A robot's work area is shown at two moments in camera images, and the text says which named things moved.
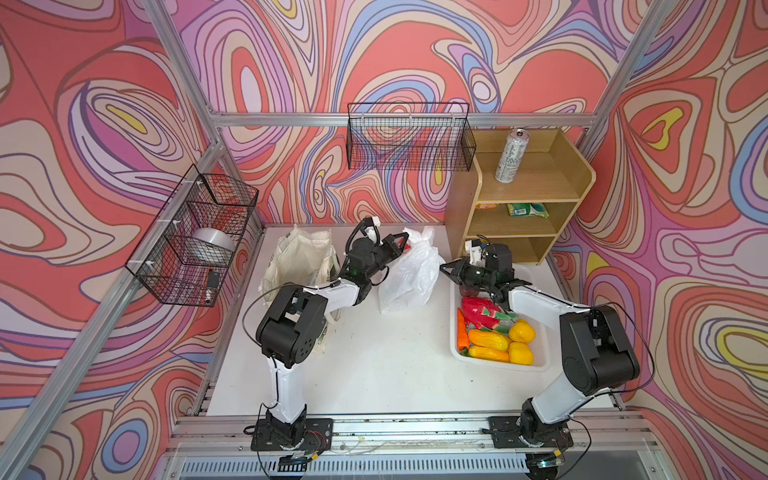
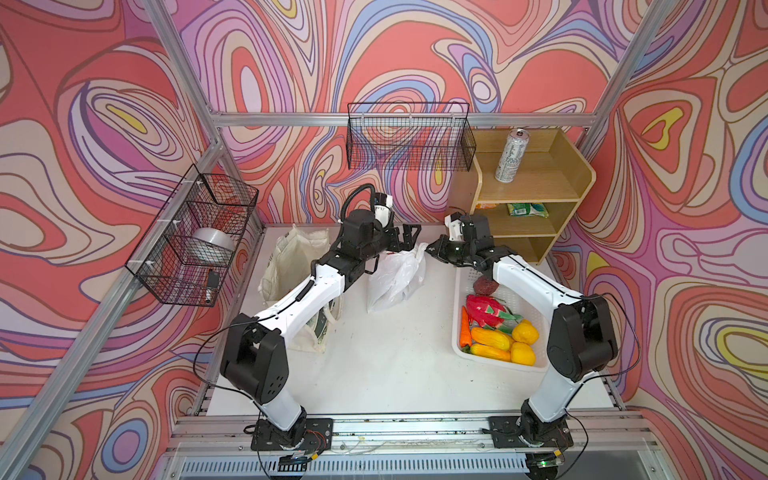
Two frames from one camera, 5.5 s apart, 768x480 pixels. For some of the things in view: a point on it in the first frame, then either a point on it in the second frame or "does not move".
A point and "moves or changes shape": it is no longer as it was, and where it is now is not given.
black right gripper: x=458 y=274 to x=439 y=251
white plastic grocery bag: x=412 y=275 moves or changes shape
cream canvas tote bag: x=302 y=257 does not move
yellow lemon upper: x=522 y=331 does not move
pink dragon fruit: x=484 y=313 does not move
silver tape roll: x=210 y=246 does not move
